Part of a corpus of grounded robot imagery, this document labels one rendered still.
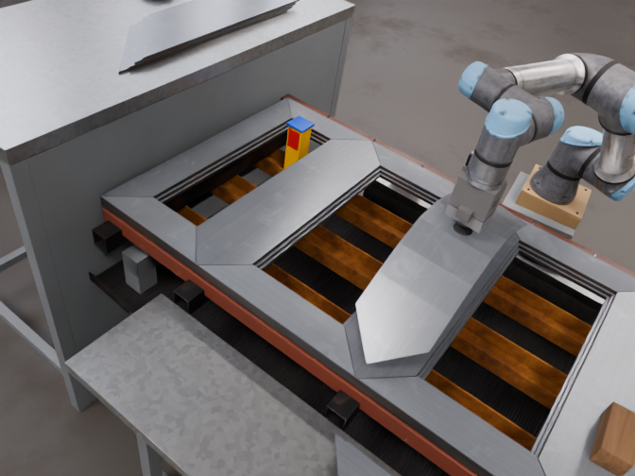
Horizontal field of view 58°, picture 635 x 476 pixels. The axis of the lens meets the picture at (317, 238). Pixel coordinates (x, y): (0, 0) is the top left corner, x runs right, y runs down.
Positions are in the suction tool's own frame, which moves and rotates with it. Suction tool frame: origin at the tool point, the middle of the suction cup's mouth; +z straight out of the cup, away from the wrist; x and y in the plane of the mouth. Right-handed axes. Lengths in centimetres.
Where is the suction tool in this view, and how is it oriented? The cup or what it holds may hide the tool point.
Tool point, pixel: (461, 232)
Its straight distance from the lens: 130.7
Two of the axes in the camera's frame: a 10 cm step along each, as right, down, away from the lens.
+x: 6.1, -4.8, 6.3
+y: 7.8, 5.0, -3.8
